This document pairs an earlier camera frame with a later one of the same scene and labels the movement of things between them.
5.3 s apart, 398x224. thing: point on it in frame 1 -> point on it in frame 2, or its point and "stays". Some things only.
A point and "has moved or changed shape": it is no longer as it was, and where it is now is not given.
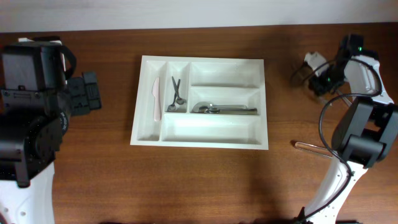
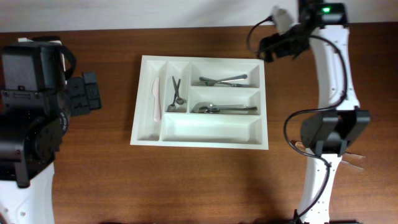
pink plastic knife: [156, 93] stays
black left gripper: [87, 91] stays
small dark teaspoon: [179, 101] stays
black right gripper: [314, 84] -> [281, 50]
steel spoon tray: [203, 106] stays
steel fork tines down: [323, 100] has moved or changed shape
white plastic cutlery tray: [201, 102] stays
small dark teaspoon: [172, 107] stays
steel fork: [345, 99] has moved or changed shape
